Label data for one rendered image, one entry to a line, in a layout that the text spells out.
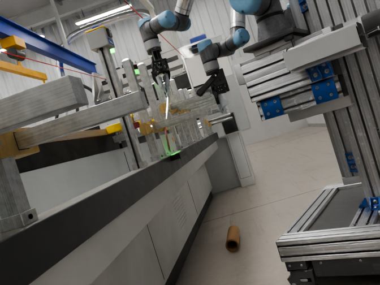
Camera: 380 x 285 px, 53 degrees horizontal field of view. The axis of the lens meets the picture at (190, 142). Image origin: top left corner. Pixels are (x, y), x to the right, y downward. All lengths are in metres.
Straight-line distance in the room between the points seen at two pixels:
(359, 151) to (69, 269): 1.32
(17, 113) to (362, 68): 1.49
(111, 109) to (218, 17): 10.54
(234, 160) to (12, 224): 3.83
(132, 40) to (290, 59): 9.93
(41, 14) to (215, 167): 7.49
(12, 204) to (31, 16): 10.38
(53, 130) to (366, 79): 1.34
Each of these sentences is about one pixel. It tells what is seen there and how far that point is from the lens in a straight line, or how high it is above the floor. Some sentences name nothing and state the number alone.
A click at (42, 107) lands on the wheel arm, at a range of 0.41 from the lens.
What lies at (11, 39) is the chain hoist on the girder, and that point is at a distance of 7.08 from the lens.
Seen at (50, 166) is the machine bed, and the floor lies 0.80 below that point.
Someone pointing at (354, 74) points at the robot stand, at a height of 0.80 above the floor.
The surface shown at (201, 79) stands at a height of 1.33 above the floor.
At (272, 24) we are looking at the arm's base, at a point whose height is 1.09.
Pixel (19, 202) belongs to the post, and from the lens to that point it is 0.70.
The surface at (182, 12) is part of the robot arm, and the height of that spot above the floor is 1.33.
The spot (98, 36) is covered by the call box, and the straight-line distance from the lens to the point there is 1.42.
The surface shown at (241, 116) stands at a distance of 4.35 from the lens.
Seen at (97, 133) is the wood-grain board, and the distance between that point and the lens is 1.63.
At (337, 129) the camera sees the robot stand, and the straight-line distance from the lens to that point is 1.83.
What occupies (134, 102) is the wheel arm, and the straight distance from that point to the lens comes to 0.64.
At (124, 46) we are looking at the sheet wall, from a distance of 11.29.
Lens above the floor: 0.76
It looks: 1 degrees down
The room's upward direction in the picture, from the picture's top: 17 degrees counter-clockwise
